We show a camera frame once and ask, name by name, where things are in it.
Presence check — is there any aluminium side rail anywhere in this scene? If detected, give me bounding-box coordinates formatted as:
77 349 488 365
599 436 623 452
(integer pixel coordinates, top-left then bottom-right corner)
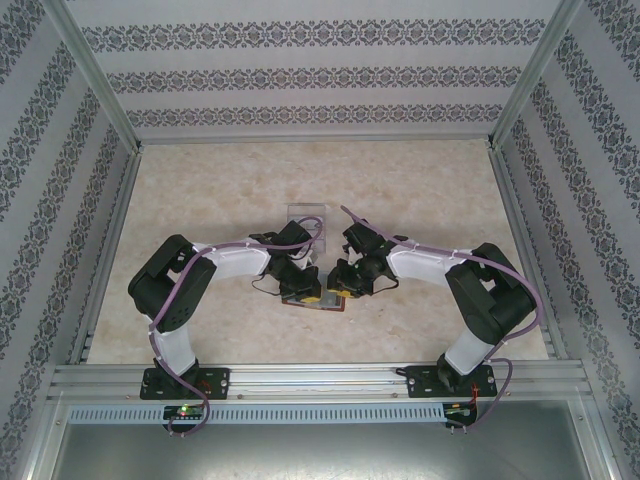
487 144 571 361
68 144 146 365

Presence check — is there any grey steel sheet shelf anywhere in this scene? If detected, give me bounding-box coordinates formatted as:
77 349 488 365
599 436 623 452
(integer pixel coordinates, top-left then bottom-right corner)
47 399 616 480

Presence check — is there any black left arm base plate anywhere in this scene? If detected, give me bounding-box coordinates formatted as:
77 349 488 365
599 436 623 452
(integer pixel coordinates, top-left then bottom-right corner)
139 367 231 401

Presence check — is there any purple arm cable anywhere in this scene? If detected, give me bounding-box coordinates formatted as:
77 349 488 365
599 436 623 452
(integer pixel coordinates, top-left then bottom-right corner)
148 215 324 439
340 204 546 436

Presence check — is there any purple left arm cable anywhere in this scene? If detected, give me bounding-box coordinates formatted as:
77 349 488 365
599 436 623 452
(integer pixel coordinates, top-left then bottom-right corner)
148 215 324 439

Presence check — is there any clear acrylic card box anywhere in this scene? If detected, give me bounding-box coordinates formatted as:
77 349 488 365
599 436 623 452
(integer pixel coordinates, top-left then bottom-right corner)
287 202 330 251

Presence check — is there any controller board with green light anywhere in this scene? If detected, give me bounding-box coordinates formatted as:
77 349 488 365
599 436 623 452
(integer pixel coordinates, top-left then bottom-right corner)
163 405 207 420

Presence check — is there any brown leather card holder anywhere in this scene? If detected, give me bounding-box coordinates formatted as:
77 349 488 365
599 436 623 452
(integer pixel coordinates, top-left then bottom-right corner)
279 291 347 314

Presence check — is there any aluminium frame post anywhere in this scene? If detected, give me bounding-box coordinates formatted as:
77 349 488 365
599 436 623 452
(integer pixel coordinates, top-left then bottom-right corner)
485 0 589 151
44 0 144 154

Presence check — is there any aluminium back rail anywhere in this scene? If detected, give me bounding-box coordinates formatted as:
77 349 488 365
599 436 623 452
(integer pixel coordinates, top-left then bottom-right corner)
134 132 496 147

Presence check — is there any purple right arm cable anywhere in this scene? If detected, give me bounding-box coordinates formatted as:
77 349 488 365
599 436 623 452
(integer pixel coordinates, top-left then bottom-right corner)
340 204 546 436

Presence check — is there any aluminium mounting rail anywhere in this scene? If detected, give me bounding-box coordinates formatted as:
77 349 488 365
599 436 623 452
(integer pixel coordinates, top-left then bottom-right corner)
47 362 589 401

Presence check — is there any black left camera cable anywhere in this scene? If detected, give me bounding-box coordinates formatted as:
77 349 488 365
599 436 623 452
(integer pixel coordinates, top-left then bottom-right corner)
249 277 282 300

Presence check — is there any slotted grey cable duct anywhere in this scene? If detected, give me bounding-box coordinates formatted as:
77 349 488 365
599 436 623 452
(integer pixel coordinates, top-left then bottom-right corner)
67 403 446 424

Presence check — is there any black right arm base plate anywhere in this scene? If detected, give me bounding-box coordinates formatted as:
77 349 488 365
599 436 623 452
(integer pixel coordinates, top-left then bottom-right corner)
405 364 500 400

